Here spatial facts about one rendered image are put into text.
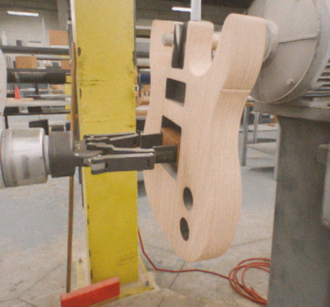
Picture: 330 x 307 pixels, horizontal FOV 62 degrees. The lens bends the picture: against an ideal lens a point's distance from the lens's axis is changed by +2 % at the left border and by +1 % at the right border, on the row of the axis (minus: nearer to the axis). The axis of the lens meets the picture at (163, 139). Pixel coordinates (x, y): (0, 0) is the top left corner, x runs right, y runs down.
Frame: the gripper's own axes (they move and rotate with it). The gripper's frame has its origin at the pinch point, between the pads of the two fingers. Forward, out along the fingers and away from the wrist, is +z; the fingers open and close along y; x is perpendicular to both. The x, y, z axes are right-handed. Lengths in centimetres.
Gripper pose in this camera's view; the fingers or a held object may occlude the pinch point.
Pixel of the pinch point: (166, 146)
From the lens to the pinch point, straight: 51.3
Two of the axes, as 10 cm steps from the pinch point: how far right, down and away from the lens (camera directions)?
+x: 0.5, -9.5, -3.0
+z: 9.4, -0.6, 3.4
